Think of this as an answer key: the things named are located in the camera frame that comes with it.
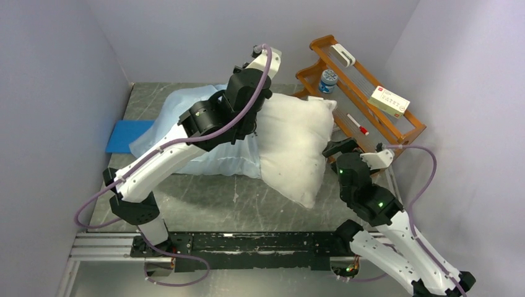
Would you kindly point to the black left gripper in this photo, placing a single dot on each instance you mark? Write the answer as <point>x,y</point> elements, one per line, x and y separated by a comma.
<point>238,70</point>

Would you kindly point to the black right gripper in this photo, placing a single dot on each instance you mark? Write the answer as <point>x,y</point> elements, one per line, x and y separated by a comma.
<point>343,146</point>

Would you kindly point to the white pillow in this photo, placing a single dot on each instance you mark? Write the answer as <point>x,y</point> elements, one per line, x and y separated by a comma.
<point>291,136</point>

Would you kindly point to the light blue pillowcase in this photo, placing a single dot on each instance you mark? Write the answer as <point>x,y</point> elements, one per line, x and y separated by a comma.
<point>241,158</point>

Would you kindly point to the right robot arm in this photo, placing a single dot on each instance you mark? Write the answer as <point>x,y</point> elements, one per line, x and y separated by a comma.
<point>412,261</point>

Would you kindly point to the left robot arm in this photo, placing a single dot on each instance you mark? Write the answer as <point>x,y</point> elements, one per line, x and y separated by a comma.
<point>227,116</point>

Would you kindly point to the red white marker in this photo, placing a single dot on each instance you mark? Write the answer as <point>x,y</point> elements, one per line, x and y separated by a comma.
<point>363,130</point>

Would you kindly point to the orange wooden shelf rack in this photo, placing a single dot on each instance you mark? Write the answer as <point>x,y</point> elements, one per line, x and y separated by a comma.
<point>354,87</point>

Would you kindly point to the white medicine box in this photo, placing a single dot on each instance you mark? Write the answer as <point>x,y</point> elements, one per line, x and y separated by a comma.
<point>389,102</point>

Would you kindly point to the blue white jar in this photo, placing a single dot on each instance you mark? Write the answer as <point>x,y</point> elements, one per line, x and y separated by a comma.
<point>328,81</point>

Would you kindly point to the white rectangular device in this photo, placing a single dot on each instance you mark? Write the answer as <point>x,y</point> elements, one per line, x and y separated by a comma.
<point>345,58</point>

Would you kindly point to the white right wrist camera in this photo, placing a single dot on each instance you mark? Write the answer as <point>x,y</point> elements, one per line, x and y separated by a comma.
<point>379,160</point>

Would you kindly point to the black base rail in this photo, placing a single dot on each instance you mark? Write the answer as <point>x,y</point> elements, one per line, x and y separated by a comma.
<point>316,250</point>

